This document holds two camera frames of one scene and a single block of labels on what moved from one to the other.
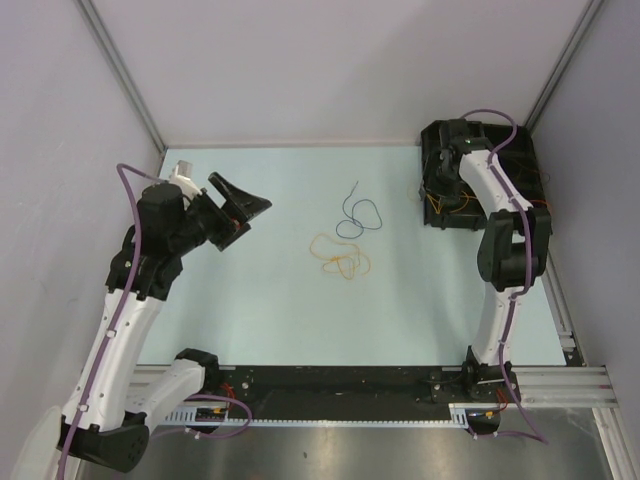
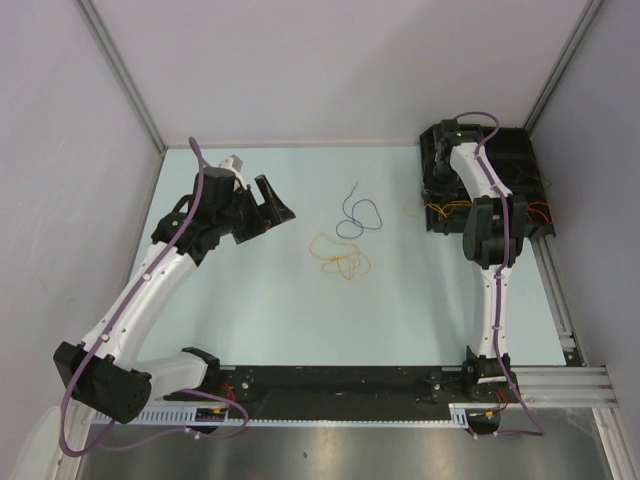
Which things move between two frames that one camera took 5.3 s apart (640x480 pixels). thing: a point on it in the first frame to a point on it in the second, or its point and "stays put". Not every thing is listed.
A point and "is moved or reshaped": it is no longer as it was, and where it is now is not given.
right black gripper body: [444, 182] stays put
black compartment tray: [449, 201] stays put
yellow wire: [437, 209] is moved or reshaped
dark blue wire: [352, 219] stays put
